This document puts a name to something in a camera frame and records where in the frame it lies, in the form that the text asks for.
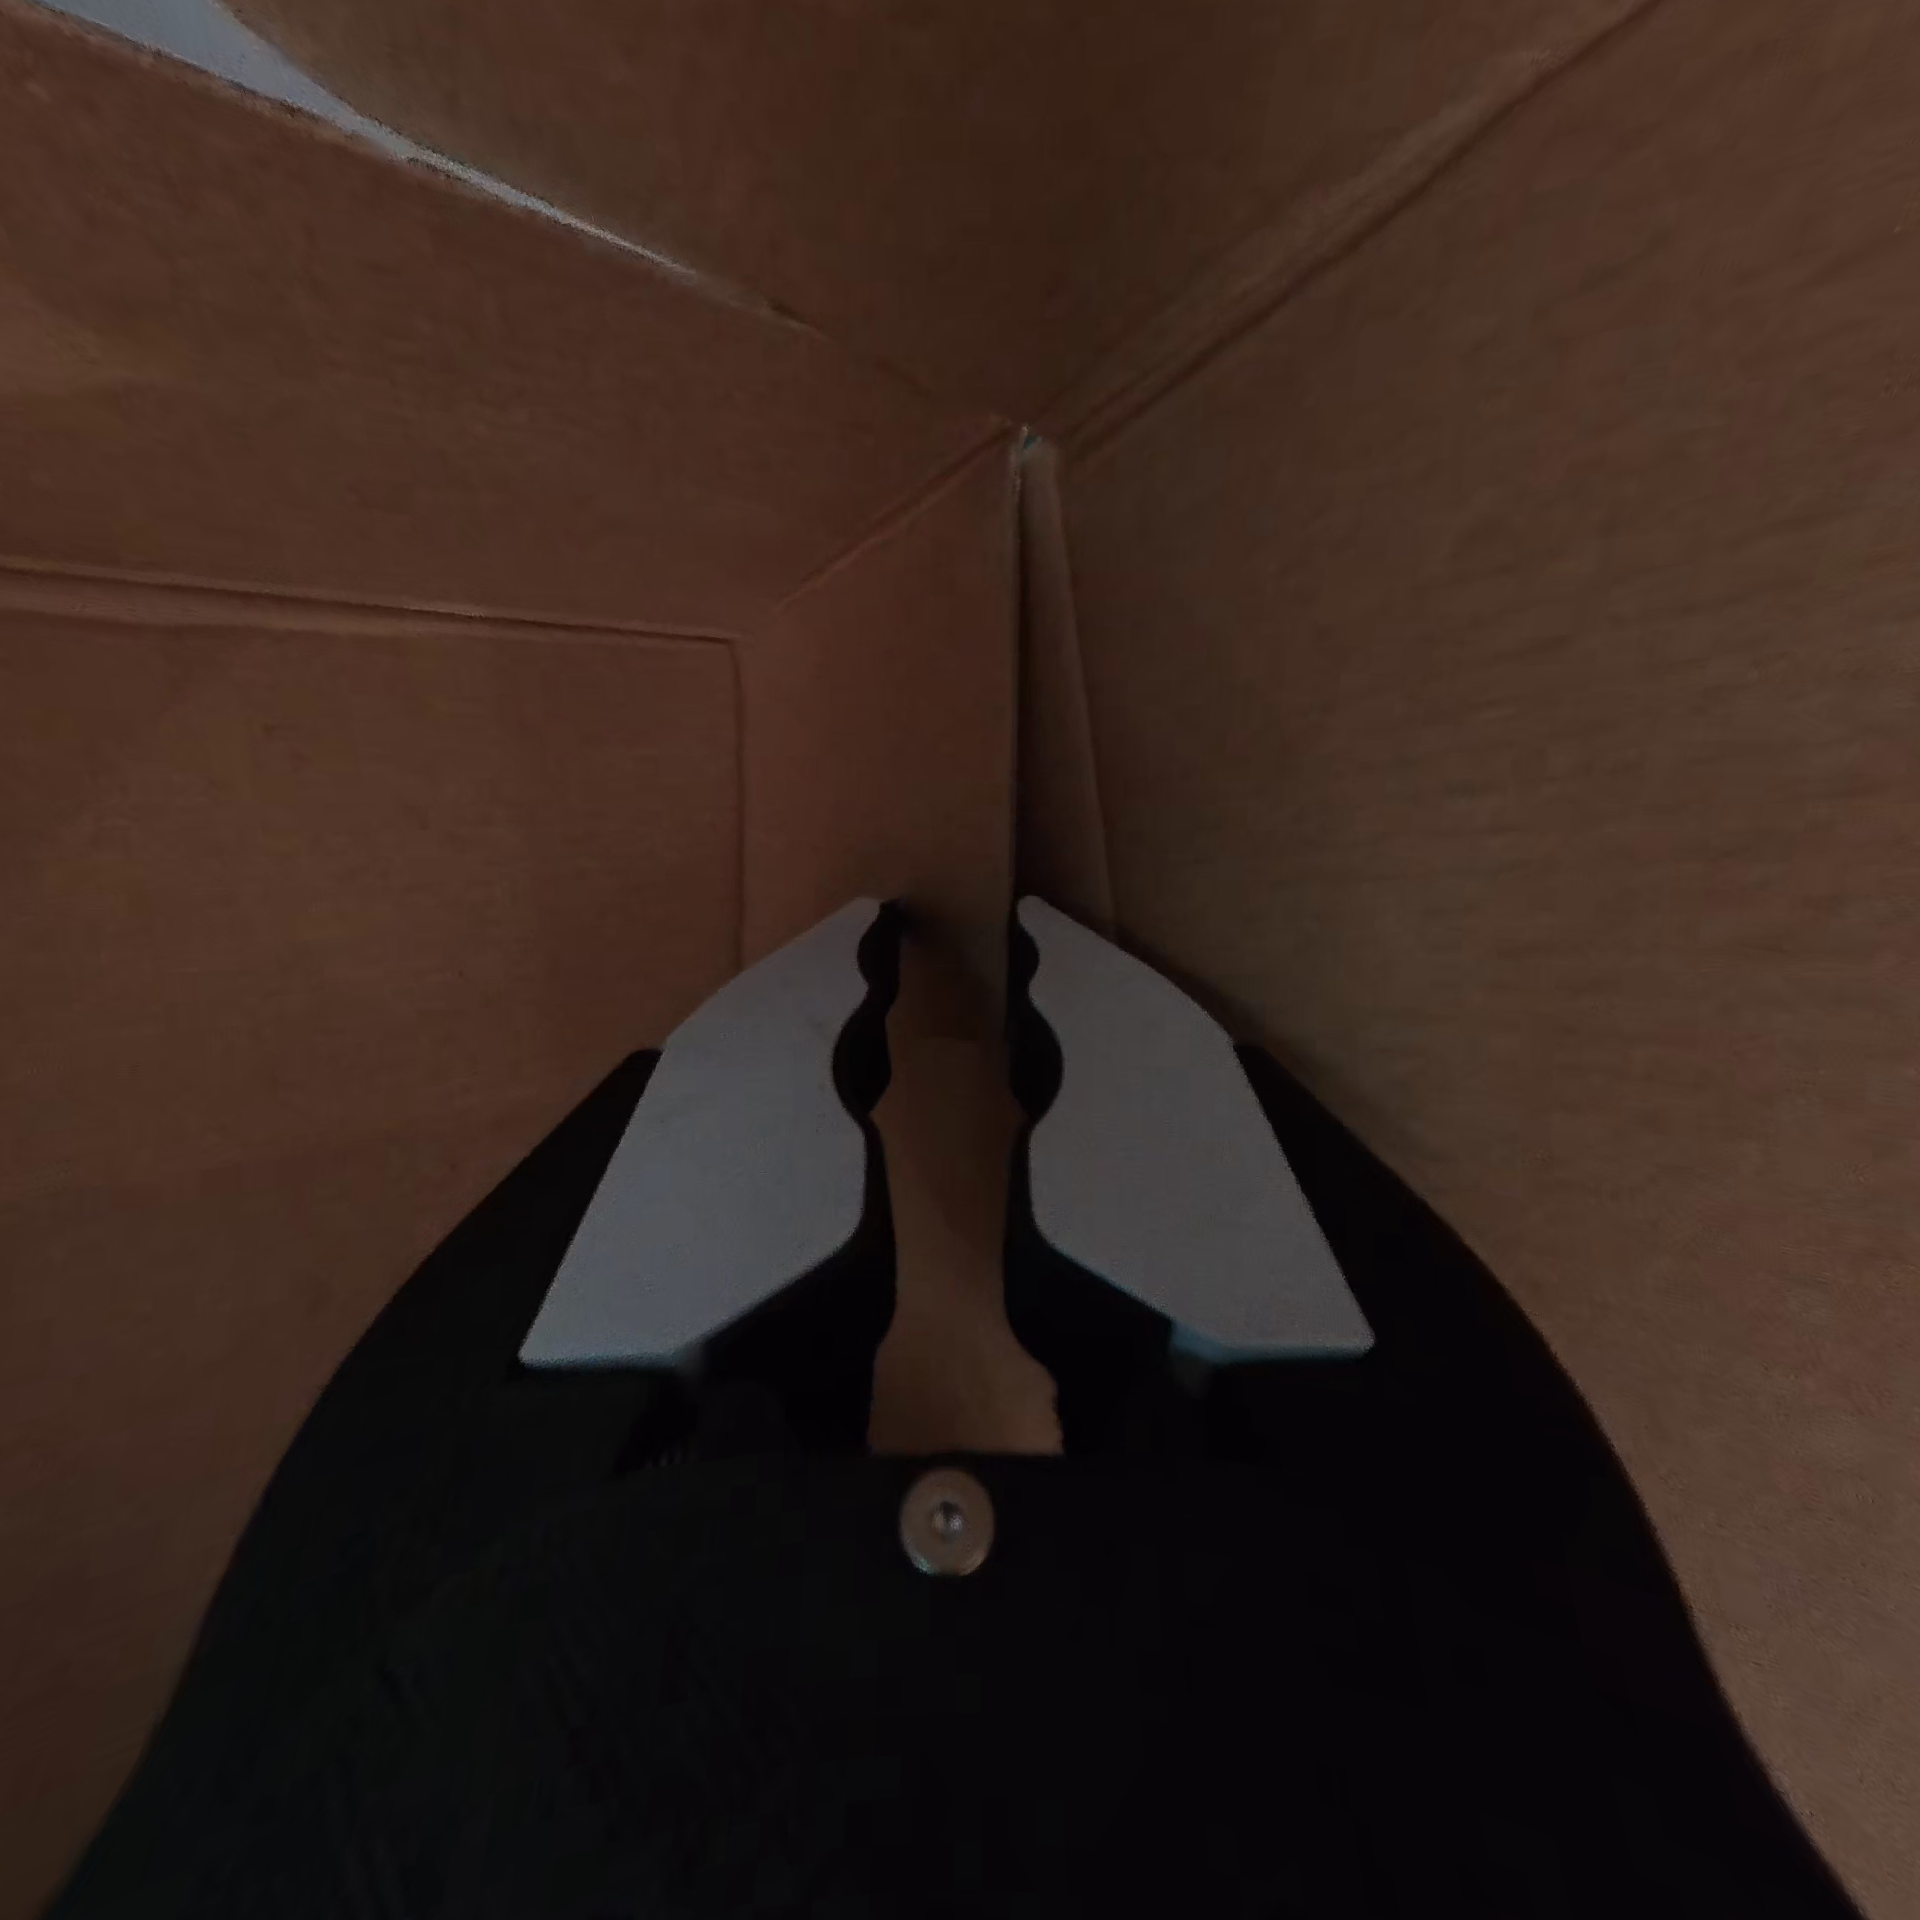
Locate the large brown cardboard box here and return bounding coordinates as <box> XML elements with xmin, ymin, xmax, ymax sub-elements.
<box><xmin>0</xmin><ymin>0</ymin><xmax>1920</xmax><ymax>1920</ymax></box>

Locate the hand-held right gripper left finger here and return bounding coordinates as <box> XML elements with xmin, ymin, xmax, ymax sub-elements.
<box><xmin>519</xmin><ymin>896</ymin><xmax>903</xmax><ymax>1374</ymax></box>

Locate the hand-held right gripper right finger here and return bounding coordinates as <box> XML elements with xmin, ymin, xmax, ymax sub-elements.
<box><xmin>1004</xmin><ymin>895</ymin><xmax>1381</xmax><ymax>1370</ymax></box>

